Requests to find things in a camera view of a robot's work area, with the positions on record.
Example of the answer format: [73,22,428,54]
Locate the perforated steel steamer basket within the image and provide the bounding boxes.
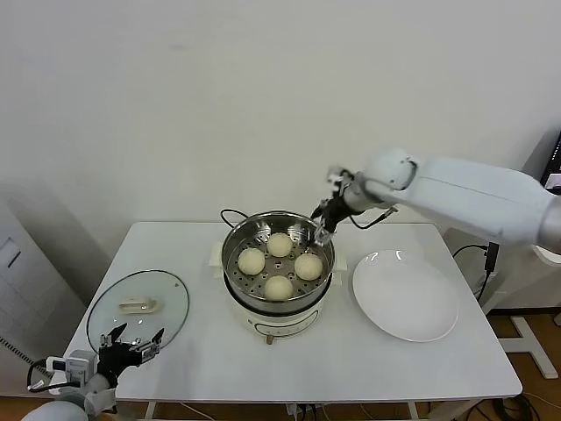
[218,210,337,304]

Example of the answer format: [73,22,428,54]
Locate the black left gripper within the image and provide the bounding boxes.
[98,323,167,389]

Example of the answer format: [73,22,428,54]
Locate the cream electric cooker base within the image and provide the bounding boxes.
[206,239,347,347]

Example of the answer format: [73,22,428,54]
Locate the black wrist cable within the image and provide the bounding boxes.
[26,359,49,392]
[350,205,399,231]

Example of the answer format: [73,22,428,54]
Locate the white cabinet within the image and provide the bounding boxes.
[0,201,87,383]

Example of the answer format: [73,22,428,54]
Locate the white power strip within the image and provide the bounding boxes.
[284,403,323,421]

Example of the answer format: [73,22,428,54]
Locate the white round plate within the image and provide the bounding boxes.
[352,249,460,343]

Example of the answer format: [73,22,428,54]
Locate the glass pot lid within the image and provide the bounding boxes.
[86,270,190,354]

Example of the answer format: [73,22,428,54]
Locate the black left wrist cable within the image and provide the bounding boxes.
[26,359,49,392]

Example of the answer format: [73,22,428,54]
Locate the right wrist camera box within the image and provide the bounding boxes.
[326,165,354,188]

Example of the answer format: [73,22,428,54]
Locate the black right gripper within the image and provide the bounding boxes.
[310,192,352,247]

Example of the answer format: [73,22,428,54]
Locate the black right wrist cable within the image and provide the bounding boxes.
[350,205,399,231]

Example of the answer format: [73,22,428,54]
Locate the black cooker power cord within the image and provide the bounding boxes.
[218,209,249,232]

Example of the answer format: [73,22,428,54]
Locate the white steamed baozi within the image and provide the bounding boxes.
[263,275,295,303]
[294,253,324,282]
[237,247,266,276]
[266,232,294,258]

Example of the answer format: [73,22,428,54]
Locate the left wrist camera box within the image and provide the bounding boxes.
[45,350,100,385]

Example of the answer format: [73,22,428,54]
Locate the white table frame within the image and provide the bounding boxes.
[142,401,422,421]

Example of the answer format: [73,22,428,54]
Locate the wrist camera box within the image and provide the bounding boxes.
[45,350,100,385]
[326,165,354,188]

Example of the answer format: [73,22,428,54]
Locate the black laptop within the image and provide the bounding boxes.
[541,129,561,189]

